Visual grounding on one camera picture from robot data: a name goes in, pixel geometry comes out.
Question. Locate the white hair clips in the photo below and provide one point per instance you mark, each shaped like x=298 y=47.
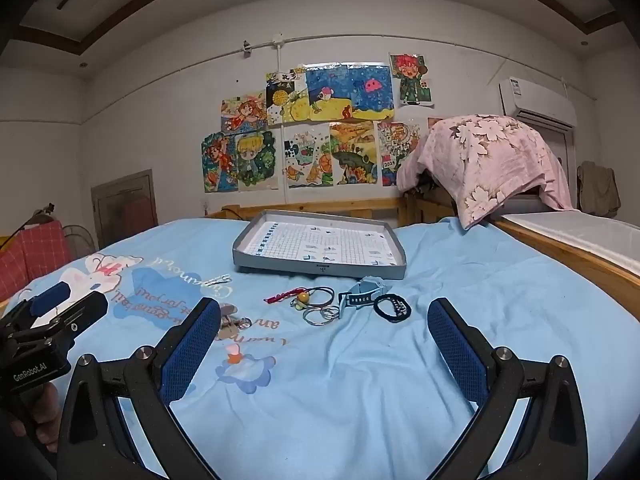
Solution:
x=217 y=279

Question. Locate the round fan grille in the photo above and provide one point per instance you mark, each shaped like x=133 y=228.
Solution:
x=80 y=242

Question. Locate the light blue wrist watch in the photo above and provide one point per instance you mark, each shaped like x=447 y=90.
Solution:
x=357 y=300

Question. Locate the red plaid cloth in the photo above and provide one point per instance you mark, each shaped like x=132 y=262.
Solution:
x=35 y=255

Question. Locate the light blue printed bed sheet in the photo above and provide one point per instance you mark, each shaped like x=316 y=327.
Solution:
x=325 y=385

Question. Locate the group of colourful wall drawings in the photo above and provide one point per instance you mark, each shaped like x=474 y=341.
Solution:
x=320 y=125

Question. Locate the grey storage box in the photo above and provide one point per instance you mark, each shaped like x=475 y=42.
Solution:
x=520 y=205

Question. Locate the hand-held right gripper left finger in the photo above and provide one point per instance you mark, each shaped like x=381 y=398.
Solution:
x=187 y=355

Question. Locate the silver metal rings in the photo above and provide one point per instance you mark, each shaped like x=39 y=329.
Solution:
x=315 y=316

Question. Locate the white mattress pad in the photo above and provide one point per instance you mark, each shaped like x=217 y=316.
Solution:
x=580 y=232

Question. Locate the brown wooden door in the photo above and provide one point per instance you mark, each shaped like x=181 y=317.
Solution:
x=125 y=207

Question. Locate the brown hanging jacket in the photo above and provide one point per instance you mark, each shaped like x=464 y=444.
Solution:
x=597 y=187

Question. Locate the pink floral blanket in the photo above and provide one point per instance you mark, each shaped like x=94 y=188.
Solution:
x=500 y=160

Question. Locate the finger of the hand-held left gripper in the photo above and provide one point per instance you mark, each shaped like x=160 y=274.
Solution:
x=50 y=297
x=85 y=310

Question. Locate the wooden bed frame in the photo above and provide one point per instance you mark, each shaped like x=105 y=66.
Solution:
x=565 y=250

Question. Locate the white wall air conditioner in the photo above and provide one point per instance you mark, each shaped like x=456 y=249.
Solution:
x=535 y=100

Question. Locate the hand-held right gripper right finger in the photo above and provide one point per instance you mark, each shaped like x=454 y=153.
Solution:
x=457 y=355

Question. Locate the grey tray with grid paper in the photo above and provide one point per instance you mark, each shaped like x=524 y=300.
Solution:
x=320 y=242

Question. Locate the person's left hand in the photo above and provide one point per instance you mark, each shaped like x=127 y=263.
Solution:
x=45 y=415

